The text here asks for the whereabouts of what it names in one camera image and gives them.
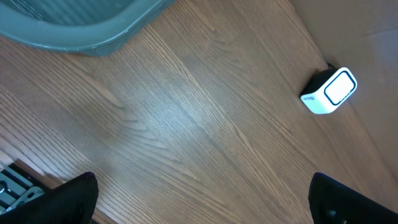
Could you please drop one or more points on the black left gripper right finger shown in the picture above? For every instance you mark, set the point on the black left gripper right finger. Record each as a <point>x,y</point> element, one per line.
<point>331,202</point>

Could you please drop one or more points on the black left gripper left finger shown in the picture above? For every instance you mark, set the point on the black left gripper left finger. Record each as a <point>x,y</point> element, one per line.
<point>73,202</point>

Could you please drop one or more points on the white barcode scanner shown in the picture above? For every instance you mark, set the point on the white barcode scanner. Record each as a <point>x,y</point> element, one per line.
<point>328,89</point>

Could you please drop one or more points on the grey plastic shopping basket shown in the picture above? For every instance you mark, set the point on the grey plastic shopping basket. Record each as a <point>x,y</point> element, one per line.
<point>91,27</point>

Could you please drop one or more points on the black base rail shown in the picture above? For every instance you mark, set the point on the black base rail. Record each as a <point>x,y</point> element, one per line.
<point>18,188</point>

